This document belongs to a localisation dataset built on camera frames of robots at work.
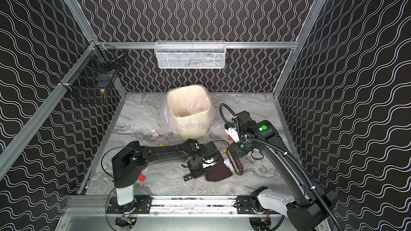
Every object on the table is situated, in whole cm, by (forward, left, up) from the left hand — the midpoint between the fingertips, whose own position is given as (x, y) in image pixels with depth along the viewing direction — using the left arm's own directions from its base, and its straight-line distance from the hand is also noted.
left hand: (202, 177), depth 78 cm
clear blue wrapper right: (+8, -13, -4) cm, 16 cm away
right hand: (+9, -17, +14) cm, 24 cm away
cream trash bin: (+35, +9, +12) cm, 38 cm away
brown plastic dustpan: (+6, -9, -6) cm, 12 cm away
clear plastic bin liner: (+23, +19, +19) cm, 35 cm away
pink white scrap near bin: (+26, +31, -1) cm, 40 cm away
